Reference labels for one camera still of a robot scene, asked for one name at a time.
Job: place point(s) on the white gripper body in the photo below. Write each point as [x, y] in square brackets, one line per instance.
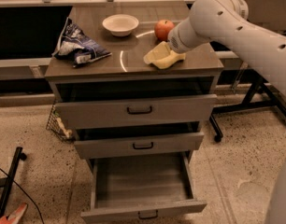
[175, 39]

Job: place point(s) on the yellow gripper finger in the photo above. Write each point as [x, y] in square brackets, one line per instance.
[161, 51]

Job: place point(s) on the yellow sponge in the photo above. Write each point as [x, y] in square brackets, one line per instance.
[169, 60]

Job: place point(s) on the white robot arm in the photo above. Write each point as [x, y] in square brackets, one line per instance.
[222, 21]

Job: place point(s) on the grey drawer cabinet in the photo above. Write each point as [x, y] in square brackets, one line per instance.
[123, 75]

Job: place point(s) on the grey middle drawer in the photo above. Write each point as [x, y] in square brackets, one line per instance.
[119, 147]

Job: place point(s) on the grey drawer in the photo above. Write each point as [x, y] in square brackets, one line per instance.
[119, 147]
[124, 186]
[108, 114]

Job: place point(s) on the grey top drawer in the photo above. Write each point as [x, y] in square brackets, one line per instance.
[108, 114]

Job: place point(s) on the grey bottom drawer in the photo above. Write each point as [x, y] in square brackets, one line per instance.
[124, 186]

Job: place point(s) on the red apple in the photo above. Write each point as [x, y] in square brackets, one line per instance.
[162, 29]

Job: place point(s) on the white bowl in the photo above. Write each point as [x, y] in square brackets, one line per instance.
[120, 25]

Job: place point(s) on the blue chip bag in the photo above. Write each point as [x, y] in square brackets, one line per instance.
[73, 45]

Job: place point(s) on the black stand with wheel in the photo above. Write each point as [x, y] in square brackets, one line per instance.
[259, 95]

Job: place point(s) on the black floor stand left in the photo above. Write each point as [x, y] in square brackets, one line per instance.
[7, 181]

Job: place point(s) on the orange white object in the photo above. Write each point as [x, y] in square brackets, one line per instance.
[16, 216]

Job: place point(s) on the black top drawer handle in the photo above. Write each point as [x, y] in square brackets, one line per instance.
[135, 111]

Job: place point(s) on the black drawer handle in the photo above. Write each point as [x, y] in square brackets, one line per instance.
[136, 146]
[143, 215]
[135, 111]

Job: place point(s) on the black middle drawer handle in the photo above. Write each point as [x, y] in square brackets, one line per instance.
[136, 146]

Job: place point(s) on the wire mesh basket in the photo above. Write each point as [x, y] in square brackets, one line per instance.
[56, 127]

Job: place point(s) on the black bottom drawer handle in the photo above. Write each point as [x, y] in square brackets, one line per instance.
[143, 215]

